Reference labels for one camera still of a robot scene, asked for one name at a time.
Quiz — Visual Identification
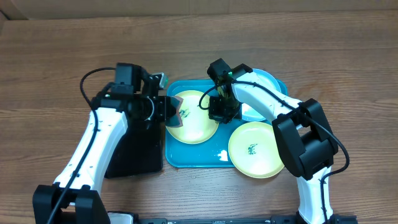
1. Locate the pink and green sponge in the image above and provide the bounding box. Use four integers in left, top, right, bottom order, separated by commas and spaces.
165, 96, 183, 128

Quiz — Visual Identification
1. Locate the yellow-green plate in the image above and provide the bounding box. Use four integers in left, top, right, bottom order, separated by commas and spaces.
166, 90, 218, 144
228, 122, 284, 179

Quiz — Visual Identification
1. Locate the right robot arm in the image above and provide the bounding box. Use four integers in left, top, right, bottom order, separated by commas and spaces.
207, 58, 338, 223

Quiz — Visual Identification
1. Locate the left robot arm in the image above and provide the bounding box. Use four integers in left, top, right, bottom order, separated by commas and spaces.
32, 63, 182, 223

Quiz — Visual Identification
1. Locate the teal plastic tray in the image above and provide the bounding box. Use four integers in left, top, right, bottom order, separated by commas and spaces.
165, 79, 289, 169

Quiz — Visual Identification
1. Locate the black plastic tray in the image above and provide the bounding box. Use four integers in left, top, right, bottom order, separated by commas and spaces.
104, 121, 163, 179

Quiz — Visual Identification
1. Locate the light blue plate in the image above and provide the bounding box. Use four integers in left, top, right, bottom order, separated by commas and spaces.
240, 68, 281, 122

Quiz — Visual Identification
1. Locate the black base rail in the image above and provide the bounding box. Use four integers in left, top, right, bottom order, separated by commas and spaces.
107, 211, 358, 224

